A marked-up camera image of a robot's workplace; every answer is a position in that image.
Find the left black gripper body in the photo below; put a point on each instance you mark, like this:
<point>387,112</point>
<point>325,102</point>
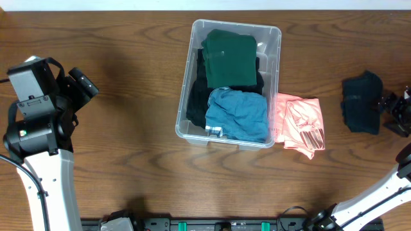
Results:
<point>74,95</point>

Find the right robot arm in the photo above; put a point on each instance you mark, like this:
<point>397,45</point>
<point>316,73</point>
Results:
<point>391,191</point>

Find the black garment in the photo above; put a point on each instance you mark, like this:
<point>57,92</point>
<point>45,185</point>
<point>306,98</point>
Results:
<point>200,92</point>

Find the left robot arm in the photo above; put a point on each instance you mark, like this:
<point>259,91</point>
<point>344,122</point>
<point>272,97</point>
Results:
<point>38,138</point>

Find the black mounting rail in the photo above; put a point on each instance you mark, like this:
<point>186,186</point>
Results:
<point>126,220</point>

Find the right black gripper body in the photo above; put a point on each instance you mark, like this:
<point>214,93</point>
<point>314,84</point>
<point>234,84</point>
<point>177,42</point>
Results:
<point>402,113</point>

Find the dark navy garment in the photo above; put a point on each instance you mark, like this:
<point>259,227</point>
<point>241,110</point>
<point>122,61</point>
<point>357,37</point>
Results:
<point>359,105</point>

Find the coral pink folded shirt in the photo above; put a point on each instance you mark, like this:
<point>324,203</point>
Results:
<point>298,124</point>

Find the dark green garment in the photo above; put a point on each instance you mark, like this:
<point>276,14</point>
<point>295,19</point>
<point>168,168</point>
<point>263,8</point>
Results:
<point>229,59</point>

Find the blue garment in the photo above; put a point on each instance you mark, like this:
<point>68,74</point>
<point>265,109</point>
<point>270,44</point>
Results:
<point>237,115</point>

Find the clear plastic storage bin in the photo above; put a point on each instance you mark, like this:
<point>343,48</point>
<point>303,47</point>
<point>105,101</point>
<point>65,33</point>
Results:
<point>268,39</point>

